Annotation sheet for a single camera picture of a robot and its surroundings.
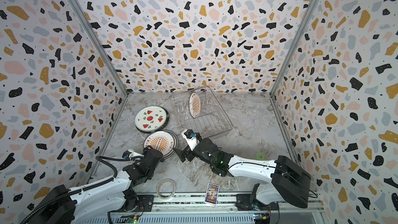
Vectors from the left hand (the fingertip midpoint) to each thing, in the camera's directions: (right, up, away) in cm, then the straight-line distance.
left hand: (153, 146), depth 85 cm
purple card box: (+32, -21, -9) cm, 40 cm away
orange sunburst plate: (-4, +2, +7) cm, 9 cm away
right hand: (+16, +6, -13) cm, 22 cm away
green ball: (+61, -7, +5) cm, 61 cm away
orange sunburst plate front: (+5, +1, +7) cm, 9 cm away
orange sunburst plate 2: (+21, +23, +19) cm, 37 cm away
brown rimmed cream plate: (+3, +15, +19) cm, 24 cm away
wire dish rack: (+25, +19, +16) cm, 36 cm away
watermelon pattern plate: (-8, +14, +18) cm, 24 cm away
